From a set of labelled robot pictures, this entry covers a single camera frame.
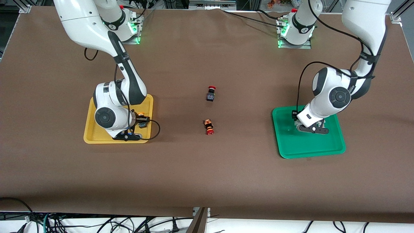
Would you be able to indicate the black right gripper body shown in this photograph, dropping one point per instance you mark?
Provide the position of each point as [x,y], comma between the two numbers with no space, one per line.
[141,121]

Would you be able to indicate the yellow push button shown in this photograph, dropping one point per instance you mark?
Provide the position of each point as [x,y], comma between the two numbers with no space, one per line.
[141,114]

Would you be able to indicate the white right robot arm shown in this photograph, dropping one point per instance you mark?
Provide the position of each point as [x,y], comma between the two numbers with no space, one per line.
[84,26]

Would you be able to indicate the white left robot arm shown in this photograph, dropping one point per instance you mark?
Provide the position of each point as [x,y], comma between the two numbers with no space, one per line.
[362,19]

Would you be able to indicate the green plastic tray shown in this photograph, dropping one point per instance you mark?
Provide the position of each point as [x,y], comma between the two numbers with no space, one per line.
[310,145]

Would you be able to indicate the yellow plastic tray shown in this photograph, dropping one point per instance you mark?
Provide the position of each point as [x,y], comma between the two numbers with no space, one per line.
[89,132]

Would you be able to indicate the red push button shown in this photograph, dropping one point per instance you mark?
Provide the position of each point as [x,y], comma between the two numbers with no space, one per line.
[209,127]
[211,96]

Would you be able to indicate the brown table cloth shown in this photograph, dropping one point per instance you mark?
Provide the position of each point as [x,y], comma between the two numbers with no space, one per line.
[207,178]

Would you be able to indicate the grey table leg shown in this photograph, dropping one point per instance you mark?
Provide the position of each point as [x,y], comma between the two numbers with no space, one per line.
[199,221]

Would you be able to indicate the grey metal box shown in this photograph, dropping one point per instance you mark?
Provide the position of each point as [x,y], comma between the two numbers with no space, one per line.
[212,4]

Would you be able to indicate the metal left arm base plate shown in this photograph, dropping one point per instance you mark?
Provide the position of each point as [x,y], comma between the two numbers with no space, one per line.
[307,46]

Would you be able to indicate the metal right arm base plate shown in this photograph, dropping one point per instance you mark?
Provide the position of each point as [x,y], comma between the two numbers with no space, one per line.
[137,38]

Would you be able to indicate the aluminium frame profile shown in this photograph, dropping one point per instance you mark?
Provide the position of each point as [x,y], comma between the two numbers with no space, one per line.
[25,9]
[397,16]

